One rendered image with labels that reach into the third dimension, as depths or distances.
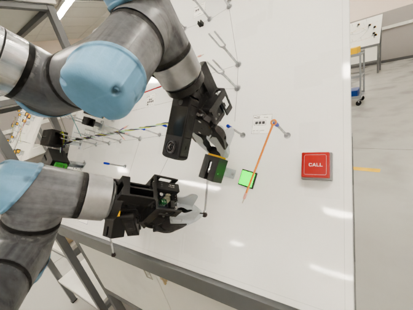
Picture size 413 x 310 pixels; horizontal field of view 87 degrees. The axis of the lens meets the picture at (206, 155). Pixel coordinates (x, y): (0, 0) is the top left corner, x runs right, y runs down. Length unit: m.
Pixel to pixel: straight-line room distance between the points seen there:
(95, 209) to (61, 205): 0.05
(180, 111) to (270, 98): 0.26
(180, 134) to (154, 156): 0.38
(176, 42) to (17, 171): 0.27
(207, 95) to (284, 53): 0.27
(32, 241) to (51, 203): 0.06
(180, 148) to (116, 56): 0.19
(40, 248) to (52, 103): 0.21
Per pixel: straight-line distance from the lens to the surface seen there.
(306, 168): 0.48
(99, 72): 0.23
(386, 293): 1.72
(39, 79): 0.34
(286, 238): 0.52
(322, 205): 0.50
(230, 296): 0.61
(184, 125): 0.38
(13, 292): 0.37
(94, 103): 0.26
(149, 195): 0.41
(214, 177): 0.49
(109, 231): 0.73
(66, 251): 1.42
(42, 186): 0.38
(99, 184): 0.39
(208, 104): 0.42
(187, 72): 0.36
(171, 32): 0.33
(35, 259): 0.41
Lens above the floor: 1.33
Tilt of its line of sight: 20 degrees down
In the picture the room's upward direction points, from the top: 15 degrees counter-clockwise
